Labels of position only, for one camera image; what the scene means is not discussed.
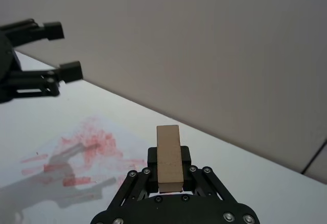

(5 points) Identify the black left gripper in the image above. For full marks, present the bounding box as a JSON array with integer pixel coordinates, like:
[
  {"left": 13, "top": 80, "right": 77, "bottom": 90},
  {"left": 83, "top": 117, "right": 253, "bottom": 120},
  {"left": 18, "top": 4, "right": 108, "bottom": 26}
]
[{"left": 0, "top": 18, "right": 84, "bottom": 105}]

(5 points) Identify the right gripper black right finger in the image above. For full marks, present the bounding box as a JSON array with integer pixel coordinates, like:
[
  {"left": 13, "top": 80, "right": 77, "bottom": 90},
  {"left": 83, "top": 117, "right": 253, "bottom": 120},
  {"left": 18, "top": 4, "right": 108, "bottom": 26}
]
[{"left": 180, "top": 145, "right": 241, "bottom": 205}]

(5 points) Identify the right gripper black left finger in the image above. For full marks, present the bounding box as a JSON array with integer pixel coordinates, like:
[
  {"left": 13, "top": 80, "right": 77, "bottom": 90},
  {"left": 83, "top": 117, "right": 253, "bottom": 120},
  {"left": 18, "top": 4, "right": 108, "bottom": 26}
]
[{"left": 106, "top": 146, "right": 159, "bottom": 210}]

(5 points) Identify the tan wooden block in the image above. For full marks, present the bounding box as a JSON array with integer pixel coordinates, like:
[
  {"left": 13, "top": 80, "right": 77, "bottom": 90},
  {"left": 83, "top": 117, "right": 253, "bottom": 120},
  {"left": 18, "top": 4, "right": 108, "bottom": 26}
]
[{"left": 156, "top": 124, "right": 185, "bottom": 193}]

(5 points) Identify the clear sheet with red scribbles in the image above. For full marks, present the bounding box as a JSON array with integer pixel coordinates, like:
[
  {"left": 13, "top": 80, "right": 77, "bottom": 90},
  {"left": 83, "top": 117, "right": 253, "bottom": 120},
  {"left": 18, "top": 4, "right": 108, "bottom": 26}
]
[{"left": 19, "top": 116, "right": 149, "bottom": 188}]

